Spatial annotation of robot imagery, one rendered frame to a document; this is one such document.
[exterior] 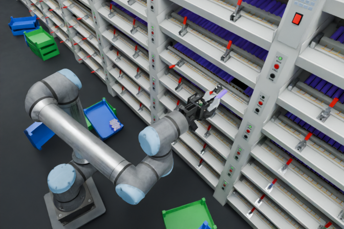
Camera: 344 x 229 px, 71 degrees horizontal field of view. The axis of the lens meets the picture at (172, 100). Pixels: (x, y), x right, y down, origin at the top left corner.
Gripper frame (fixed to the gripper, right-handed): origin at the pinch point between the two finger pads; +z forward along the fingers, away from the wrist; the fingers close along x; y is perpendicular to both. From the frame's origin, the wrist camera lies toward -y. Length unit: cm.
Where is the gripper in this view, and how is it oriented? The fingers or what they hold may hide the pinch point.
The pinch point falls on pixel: (215, 99)
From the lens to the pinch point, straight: 102.0
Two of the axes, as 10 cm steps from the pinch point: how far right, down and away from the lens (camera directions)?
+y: 0.5, -7.0, -7.1
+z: 7.4, -4.5, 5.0
